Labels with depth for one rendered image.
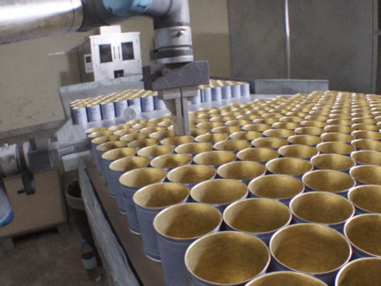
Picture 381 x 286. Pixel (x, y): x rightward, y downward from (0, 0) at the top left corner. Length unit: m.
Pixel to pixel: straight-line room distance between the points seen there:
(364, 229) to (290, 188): 0.12
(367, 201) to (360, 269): 0.14
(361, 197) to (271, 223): 0.12
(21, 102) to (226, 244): 7.20
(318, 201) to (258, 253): 0.11
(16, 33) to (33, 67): 6.84
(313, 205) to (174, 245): 0.17
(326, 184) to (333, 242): 0.14
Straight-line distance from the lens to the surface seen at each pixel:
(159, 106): 1.47
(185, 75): 0.56
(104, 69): 5.93
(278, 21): 3.84
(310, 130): 0.63
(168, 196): 0.37
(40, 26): 0.49
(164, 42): 0.55
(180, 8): 0.56
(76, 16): 0.53
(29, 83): 7.32
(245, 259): 0.27
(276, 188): 0.38
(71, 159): 0.89
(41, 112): 7.36
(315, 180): 0.39
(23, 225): 2.64
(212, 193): 0.37
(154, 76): 0.54
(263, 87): 1.84
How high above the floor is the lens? 1.34
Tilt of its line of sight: 18 degrees down
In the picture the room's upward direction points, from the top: 4 degrees counter-clockwise
